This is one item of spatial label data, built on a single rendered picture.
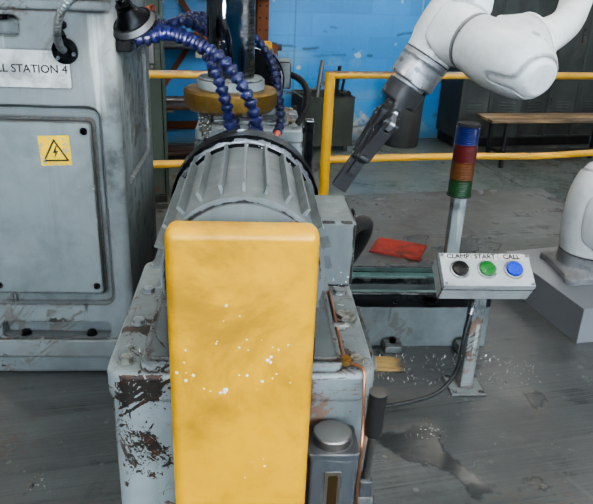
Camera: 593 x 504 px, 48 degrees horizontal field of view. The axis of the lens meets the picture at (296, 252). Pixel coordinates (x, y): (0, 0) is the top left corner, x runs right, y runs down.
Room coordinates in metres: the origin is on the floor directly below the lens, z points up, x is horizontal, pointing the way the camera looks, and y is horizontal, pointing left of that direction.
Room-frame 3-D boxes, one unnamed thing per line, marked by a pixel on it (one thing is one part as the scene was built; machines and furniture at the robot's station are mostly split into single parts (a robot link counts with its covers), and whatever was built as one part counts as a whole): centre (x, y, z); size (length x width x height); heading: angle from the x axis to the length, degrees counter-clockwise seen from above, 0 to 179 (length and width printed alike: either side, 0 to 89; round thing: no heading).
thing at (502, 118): (6.02, -2.30, 0.22); 1.40 x 0.33 x 0.43; 103
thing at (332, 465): (0.57, -0.06, 1.07); 0.08 x 0.07 x 0.20; 94
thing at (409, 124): (6.49, -0.99, 0.30); 0.39 x 0.39 x 0.60
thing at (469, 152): (1.64, -0.42, 1.14); 0.06 x 0.06 x 0.04
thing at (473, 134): (1.64, -0.42, 1.19); 0.06 x 0.06 x 0.04
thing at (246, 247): (0.67, 0.02, 1.16); 0.33 x 0.26 x 0.42; 4
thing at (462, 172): (1.64, -0.42, 1.10); 0.06 x 0.06 x 0.04
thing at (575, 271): (1.53, -0.73, 0.92); 0.22 x 0.18 x 0.06; 4
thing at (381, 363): (1.17, -0.13, 0.80); 0.21 x 0.05 x 0.01; 90
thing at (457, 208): (1.64, -0.42, 1.01); 0.08 x 0.08 x 0.42; 4
